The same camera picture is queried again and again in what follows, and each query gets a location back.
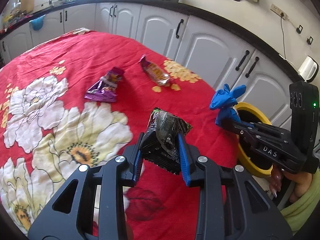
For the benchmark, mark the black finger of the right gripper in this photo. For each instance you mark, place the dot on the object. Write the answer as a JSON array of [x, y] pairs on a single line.
[[236, 127]]

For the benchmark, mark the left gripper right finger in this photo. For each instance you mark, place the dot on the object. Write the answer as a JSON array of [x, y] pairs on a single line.
[[232, 205]]

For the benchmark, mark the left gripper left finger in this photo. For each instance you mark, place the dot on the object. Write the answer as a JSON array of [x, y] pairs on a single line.
[[90, 204]]

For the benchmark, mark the dark green snack wrapper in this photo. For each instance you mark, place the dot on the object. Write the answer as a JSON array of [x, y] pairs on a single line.
[[159, 143]]

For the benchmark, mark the green sleeve forearm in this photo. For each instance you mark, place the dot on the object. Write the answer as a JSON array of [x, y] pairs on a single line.
[[298, 213]]

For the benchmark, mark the yellow rimmed trash bin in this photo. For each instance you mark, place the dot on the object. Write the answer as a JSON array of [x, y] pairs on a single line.
[[252, 139]]

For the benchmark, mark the white lower cabinets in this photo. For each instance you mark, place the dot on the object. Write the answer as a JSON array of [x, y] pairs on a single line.
[[217, 55]]

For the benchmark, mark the white electric kettle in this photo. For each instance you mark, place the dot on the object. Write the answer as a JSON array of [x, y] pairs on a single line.
[[308, 69]]

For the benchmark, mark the black countertop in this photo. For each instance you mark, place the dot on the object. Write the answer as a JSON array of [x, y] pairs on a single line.
[[189, 10]]

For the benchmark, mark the orange silver snack wrapper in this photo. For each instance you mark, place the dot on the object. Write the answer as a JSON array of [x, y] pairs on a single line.
[[154, 72]]

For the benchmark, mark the red floral tablecloth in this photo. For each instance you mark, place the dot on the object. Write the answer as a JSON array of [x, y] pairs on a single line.
[[48, 128]]

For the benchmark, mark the purple snack wrapper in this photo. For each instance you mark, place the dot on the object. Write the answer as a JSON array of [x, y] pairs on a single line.
[[104, 90]]

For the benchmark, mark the blue hanging basket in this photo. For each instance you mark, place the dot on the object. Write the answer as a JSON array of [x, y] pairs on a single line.
[[37, 23]]

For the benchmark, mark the wall power socket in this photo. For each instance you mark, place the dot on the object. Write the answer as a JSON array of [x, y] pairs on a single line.
[[278, 11]]

